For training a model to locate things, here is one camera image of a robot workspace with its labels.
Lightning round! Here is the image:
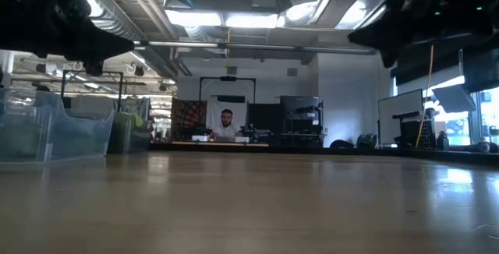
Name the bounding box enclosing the grey ceiling pipe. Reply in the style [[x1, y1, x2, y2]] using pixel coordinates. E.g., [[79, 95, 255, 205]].
[[132, 39, 377, 55]]

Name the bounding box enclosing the dark bag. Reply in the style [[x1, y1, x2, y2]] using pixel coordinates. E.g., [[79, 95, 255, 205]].
[[329, 132, 379, 150]]

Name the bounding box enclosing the dark bottle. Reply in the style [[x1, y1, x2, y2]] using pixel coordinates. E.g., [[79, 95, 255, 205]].
[[436, 130, 451, 151]]

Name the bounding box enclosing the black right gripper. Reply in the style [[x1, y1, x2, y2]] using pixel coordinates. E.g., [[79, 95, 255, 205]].
[[347, 0, 444, 69]]

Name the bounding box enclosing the dark wall screen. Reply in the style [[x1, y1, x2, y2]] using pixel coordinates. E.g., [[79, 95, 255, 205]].
[[458, 46, 499, 94]]

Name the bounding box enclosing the black equipment rack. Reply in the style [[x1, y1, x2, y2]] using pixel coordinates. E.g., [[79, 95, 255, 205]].
[[279, 95, 324, 148]]

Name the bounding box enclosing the person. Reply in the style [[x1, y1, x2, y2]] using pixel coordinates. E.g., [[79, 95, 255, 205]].
[[211, 108, 245, 139]]

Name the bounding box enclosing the black frame stand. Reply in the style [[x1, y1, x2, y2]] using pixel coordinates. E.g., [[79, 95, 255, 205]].
[[60, 69, 125, 110], [199, 76, 257, 105]]

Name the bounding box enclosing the white hanging cloth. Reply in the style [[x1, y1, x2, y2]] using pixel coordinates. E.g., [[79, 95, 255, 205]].
[[206, 95, 249, 130]]

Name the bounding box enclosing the patterned red cloth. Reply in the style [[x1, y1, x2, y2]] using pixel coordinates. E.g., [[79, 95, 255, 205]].
[[170, 97, 208, 141]]

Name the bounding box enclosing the yellow cable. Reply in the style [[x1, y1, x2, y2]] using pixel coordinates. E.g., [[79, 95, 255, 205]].
[[414, 43, 435, 149]]

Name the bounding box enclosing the ceiling light panel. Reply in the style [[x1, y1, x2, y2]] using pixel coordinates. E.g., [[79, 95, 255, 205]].
[[225, 12, 280, 30], [165, 9, 224, 28]]

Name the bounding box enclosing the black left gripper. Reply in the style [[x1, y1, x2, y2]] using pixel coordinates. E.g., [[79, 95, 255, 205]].
[[37, 0, 136, 78]]

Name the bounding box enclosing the grey tilted screen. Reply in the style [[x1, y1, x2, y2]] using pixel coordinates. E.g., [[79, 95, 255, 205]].
[[431, 83, 477, 115]]

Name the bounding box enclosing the black cabinet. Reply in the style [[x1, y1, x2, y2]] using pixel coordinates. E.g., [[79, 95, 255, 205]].
[[392, 108, 438, 150]]

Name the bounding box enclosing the silver ceiling duct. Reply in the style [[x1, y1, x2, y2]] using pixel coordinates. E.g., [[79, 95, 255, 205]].
[[58, 0, 192, 78]]

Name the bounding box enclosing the white board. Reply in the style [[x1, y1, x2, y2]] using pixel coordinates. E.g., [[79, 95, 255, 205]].
[[377, 88, 425, 146]]

